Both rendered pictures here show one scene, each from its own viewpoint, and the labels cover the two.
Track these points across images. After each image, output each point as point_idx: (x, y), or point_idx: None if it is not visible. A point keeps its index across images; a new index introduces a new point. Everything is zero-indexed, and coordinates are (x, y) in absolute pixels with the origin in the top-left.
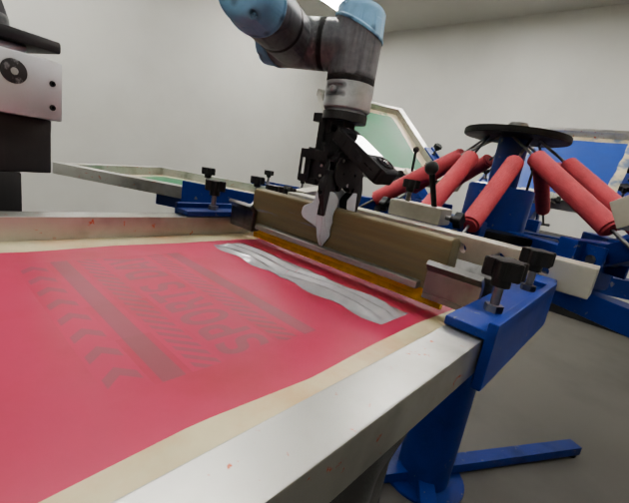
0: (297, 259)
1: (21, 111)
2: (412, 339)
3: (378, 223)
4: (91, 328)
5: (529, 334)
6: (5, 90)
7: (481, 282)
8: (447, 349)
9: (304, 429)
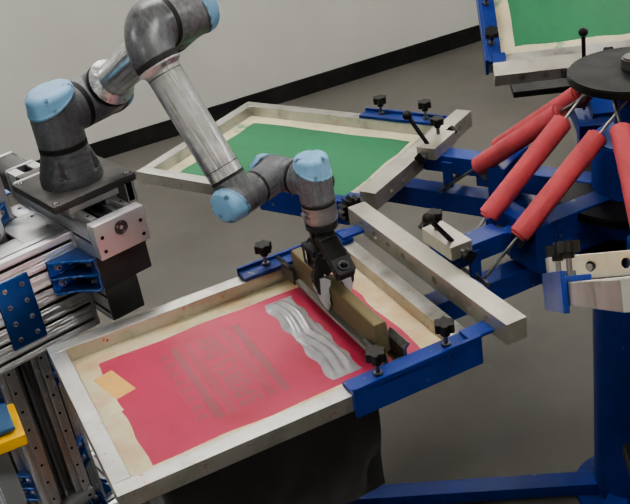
0: (322, 314)
1: (129, 245)
2: None
3: (348, 304)
4: (192, 396)
5: (438, 378)
6: (120, 239)
7: None
8: (325, 403)
9: (243, 435)
